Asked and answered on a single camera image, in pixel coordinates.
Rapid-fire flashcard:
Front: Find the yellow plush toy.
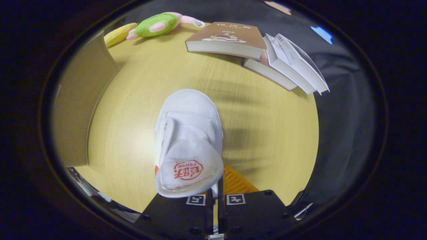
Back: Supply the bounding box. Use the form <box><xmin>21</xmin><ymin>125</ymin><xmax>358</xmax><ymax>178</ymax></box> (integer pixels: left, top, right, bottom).
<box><xmin>104</xmin><ymin>23</ymin><xmax>138</xmax><ymax>48</ymax></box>

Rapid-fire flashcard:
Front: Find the black backdrop cloth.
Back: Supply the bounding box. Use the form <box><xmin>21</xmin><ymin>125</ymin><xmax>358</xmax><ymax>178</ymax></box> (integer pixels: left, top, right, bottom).
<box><xmin>100</xmin><ymin>0</ymin><xmax>379</xmax><ymax>217</ymax></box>

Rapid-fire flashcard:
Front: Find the white book with portrait cover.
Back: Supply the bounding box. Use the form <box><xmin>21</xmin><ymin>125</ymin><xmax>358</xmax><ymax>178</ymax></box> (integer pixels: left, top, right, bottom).
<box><xmin>275</xmin><ymin>33</ymin><xmax>331</xmax><ymax>94</ymax></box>

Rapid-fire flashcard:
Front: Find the white canvas shoe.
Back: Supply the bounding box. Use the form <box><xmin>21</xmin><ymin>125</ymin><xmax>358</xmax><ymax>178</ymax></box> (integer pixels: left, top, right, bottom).
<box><xmin>154</xmin><ymin>89</ymin><xmax>225</xmax><ymax>198</ymax></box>

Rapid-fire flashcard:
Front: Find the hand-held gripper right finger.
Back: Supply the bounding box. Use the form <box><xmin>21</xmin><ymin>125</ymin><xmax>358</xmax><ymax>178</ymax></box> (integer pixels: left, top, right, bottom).
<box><xmin>218</xmin><ymin>163</ymin><xmax>298</xmax><ymax>240</ymax></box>

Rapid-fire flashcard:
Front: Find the brown cover book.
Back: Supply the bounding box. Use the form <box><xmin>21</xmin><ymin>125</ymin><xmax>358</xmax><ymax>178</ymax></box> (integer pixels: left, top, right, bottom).
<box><xmin>185</xmin><ymin>22</ymin><xmax>267</xmax><ymax>60</ymax></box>

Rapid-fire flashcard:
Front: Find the beige fabric storage box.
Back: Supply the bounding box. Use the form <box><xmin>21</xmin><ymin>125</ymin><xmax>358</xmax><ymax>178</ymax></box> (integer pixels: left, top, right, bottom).
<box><xmin>52</xmin><ymin>31</ymin><xmax>120</xmax><ymax>167</ymax></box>

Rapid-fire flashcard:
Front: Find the pink and green plush toy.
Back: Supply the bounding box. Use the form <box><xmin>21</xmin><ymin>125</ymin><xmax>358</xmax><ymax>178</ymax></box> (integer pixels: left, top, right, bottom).
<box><xmin>126</xmin><ymin>12</ymin><xmax>205</xmax><ymax>40</ymax></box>

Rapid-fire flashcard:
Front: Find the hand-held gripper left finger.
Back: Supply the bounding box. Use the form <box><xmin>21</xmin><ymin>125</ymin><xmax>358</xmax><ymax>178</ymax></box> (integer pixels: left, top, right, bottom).
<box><xmin>133</xmin><ymin>188</ymin><xmax>215</xmax><ymax>240</ymax></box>

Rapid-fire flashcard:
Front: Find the thin brown book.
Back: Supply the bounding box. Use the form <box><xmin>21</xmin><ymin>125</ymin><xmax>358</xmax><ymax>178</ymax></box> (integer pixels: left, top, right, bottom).
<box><xmin>243</xmin><ymin>50</ymin><xmax>298</xmax><ymax>91</ymax></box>

